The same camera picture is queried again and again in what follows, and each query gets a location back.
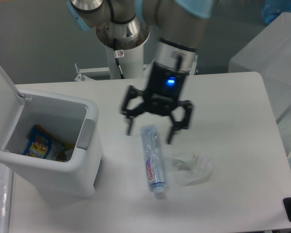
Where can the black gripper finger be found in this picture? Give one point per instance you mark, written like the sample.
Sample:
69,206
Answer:
177,125
132,106

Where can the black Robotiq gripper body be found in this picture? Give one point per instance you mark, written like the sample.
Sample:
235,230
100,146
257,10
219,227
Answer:
163,89

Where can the white push-button trash can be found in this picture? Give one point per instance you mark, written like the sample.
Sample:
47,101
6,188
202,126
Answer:
70,119

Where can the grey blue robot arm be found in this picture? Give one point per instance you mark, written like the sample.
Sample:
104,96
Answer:
181,22

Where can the crushed clear plastic water bottle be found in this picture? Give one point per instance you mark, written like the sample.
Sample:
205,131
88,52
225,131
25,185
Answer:
154,166

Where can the crumpled clear plastic wrapper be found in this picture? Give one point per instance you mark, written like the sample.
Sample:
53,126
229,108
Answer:
191,168

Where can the translucent plastic storage box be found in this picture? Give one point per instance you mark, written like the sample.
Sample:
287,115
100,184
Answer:
269,54

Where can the colourful snack wrapper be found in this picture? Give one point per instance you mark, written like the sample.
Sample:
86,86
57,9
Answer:
43,145

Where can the white perforated tray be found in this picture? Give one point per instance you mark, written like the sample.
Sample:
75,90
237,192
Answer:
6,180

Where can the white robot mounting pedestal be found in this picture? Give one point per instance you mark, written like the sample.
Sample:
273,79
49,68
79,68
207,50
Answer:
126,55

